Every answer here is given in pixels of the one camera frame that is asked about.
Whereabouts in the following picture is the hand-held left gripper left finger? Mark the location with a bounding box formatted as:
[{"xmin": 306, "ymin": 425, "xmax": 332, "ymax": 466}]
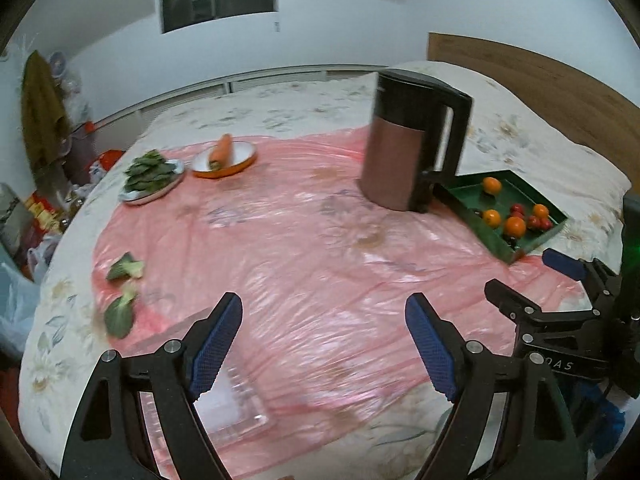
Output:
[{"xmin": 61, "ymin": 291, "xmax": 244, "ymax": 480}]

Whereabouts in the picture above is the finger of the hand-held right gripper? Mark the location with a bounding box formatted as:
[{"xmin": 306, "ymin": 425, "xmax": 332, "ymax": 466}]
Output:
[
  {"xmin": 541, "ymin": 247, "xmax": 623, "ymax": 311},
  {"xmin": 484, "ymin": 279, "xmax": 601, "ymax": 346}
]

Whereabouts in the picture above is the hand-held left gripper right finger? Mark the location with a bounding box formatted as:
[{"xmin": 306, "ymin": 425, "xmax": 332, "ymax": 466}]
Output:
[{"xmin": 405, "ymin": 292, "xmax": 587, "ymax": 480}]

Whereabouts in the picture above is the green rectangular tray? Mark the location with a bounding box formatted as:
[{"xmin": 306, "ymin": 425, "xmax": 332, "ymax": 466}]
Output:
[{"xmin": 436, "ymin": 170, "xmax": 570, "ymax": 266}]

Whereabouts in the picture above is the person's right hand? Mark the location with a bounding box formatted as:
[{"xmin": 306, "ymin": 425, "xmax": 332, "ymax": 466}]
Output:
[{"xmin": 560, "ymin": 377, "xmax": 627, "ymax": 458}]

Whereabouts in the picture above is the clear glass tray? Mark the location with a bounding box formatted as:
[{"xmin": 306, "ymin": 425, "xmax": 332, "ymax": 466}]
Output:
[{"xmin": 135, "ymin": 345, "xmax": 271, "ymax": 466}]

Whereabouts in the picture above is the bok choy leaf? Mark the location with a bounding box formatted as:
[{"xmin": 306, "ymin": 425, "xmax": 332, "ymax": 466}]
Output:
[
  {"xmin": 103, "ymin": 282, "xmax": 139, "ymax": 339},
  {"xmin": 106, "ymin": 252, "xmax": 146, "ymax": 282}
]

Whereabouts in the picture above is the pink plastic sheet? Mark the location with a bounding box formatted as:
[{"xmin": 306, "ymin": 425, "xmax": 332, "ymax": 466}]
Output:
[{"xmin": 91, "ymin": 125, "xmax": 596, "ymax": 473}]

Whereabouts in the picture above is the white oval plate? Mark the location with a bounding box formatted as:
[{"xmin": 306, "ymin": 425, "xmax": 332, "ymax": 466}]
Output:
[{"xmin": 121, "ymin": 159, "xmax": 186, "ymax": 206}]

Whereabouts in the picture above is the pile of green leaves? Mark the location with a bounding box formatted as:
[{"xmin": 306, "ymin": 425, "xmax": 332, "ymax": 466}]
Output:
[{"xmin": 122, "ymin": 149, "xmax": 181, "ymax": 195}]

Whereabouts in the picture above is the copper black electric kettle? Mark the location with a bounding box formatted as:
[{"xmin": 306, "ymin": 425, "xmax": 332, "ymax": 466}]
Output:
[{"xmin": 360, "ymin": 70, "xmax": 474, "ymax": 214}]

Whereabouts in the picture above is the orange rimmed plate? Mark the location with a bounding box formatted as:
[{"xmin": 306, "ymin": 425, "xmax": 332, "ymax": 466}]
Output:
[{"xmin": 191, "ymin": 141, "xmax": 259, "ymax": 180}]

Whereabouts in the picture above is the white plastic bag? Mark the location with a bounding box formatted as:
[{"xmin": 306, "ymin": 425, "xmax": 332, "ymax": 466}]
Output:
[{"xmin": 25, "ymin": 240, "xmax": 63, "ymax": 281}]

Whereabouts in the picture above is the carrot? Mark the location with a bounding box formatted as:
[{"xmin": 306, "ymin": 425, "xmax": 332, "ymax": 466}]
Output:
[{"xmin": 207, "ymin": 133, "xmax": 233, "ymax": 170}]

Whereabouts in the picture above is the wooden headboard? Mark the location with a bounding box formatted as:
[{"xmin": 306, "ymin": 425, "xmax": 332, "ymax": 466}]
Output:
[{"xmin": 427, "ymin": 32, "xmax": 640, "ymax": 181}]

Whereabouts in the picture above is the translucent plastic bag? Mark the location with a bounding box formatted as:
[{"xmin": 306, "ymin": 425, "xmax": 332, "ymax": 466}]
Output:
[{"xmin": 0, "ymin": 260, "xmax": 41, "ymax": 356}]

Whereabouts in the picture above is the red printed bag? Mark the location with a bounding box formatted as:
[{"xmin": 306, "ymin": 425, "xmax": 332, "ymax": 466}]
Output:
[{"xmin": 90, "ymin": 149, "xmax": 126, "ymax": 181}]

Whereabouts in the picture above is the red yellow carton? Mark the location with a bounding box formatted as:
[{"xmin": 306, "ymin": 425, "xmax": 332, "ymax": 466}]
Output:
[{"xmin": 22, "ymin": 191, "xmax": 66, "ymax": 233}]

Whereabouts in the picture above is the purple storage bin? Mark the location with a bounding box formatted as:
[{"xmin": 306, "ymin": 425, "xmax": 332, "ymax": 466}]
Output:
[{"xmin": 65, "ymin": 127, "xmax": 97, "ymax": 181}]

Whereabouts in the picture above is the grey printed bag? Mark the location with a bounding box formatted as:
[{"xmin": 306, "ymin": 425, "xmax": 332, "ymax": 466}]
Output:
[{"xmin": 0, "ymin": 182, "xmax": 33, "ymax": 251}]

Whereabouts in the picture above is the clear plastic bag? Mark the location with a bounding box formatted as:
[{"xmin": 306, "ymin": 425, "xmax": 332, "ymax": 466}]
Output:
[{"xmin": 62, "ymin": 72, "xmax": 91, "ymax": 121}]

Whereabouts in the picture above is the olive brown coat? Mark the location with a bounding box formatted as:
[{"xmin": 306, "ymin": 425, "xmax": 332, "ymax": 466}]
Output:
[{"xmin": 20, "ymin": 50, "xmax": 71, "ymax": 171}]

